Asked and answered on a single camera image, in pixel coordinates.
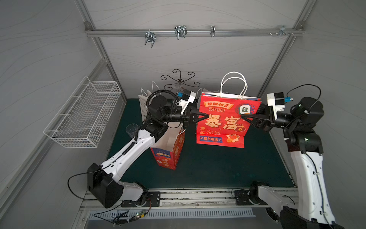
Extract red RICH paper bag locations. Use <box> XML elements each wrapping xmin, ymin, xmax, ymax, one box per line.
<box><xmin>195</xmin><ymin>71</ymin><xmax>262</xmax><ymax>149</ymax></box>

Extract clear glass tumbler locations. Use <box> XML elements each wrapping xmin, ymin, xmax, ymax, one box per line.
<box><xmin>125</xmin><ymin>123</ymin><xmax>139</xmax><ymax>138</ymax></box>

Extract green felt table mat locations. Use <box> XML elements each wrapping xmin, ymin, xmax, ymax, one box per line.
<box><xmin>104</xmin><ymin>98</ymin><xmax>295</xmax><ymax>189</ymax></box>

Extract white wire wall basket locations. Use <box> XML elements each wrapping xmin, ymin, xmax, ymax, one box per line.
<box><xmin>43</xmin><ymin>76</ymin><xmax>122</xmax><ymax>148</ymax></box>

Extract red paper bag near left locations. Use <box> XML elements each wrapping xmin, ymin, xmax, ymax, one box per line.
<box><xmin>150</xmin><ymin>124</ymin><xmax>185</xmax><ymax>170</ymax></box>

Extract metal hook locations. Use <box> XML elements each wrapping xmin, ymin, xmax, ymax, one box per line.
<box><xmin>144</xmin><ymin>31</ymin><xmax>156</xmax><ymax>48</ymax></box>
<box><xmin>268</xmin><ymin>26</ymin><xmax>294</xmax><ymax>37</ymax></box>
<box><xmin>174</xmin><ymin>25</ymin><xmax>187</xmax><ymax>40</ymax></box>
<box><xmin>210</xmin><ymin>25</ymin><xmax>216</xmax><ymax>37</ymax></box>

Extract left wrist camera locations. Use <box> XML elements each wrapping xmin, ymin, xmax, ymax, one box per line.
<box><xmin>178</xmin><ymin>89</ymin><xmax>196</xmax><ymax>114</ymax></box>

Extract aluminium top rail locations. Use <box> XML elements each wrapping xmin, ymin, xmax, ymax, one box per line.
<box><xmin>85</xmin><ymin>28</ymin><xmax>306</xmax><ymax>37</ymax></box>

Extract white printed paper bag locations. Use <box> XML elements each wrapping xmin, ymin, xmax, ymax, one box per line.
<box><xmin>138</xmin><ymin>81</ymin><xmax>160</xmax><ymax>122</ymax></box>

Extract slotted cable duct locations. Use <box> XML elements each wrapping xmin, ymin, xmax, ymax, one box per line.
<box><xmin>88</xmin><ymin>208</ymin><xmax>255</xmax><ymax>221</ymax></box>

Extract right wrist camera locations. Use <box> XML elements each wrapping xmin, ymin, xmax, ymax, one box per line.
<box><xmin>266</xmin><ymin>92</ymin><xmax>293</xmax><ymax>120</ymax></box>

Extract black metal cup tree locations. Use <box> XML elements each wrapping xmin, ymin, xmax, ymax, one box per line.
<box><xmin>160</xmin><ymin>69</ymin><xmax>201</xmax><ymax>91</ymax></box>

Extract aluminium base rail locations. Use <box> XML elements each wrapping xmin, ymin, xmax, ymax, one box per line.
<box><xmin>79</xmin><ymin>187</ymin><xmax>299</xmax><ymax>211</ymax></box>

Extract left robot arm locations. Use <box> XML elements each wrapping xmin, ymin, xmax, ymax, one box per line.
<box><xmin>87</xmin><ymin>89</ymin><xmax>208</xmax><ymax>209</ymax></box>

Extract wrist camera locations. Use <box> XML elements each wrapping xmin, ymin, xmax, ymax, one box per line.
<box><xmin>266</xmin><ymin>92</ymin><xmax>293</xmax><ymax>120</ymax></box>
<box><xmin>178</xmin><ymin>89</ymin><xmax>196</xmax><ymax>114</ymax></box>

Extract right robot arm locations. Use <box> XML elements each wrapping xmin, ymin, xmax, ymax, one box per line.
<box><xmin>242</xmin><ymin>94</ymin><xmax>342</xmax><ymax>229</ymax></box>

